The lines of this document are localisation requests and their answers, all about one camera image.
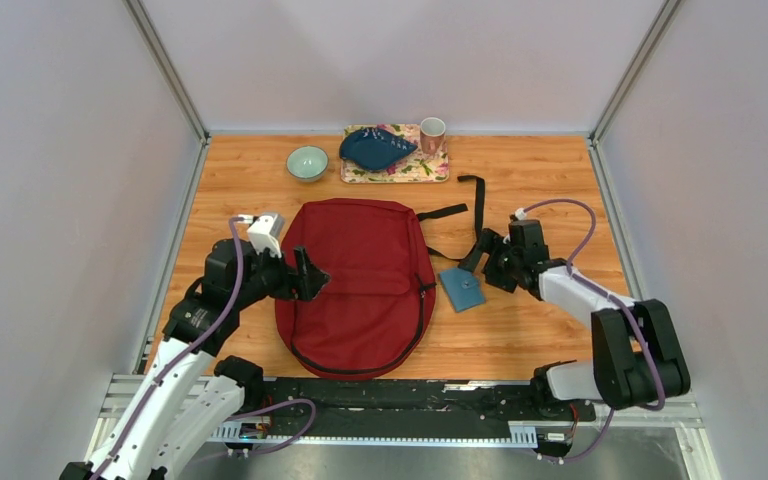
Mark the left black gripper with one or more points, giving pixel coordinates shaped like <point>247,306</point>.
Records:
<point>304,283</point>

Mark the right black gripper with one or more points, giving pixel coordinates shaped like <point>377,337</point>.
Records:
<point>484,243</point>

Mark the blue wallet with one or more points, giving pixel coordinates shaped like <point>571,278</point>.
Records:
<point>462,288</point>

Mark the red backpack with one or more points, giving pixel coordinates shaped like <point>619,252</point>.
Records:
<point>379,300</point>

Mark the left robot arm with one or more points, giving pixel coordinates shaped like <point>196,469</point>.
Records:
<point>188,393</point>

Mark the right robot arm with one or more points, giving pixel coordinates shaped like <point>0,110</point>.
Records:
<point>637,359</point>

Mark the floral tray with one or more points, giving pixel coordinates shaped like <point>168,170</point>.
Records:
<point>416,167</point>

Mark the light green bowl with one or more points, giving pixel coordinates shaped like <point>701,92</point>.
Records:
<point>307,163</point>

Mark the pink mug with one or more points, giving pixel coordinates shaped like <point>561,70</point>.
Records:
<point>432,135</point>

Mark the dark blue leaf plate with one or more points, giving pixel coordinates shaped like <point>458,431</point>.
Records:
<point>375,149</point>

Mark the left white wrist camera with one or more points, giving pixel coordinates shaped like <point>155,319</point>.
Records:
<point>264,231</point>

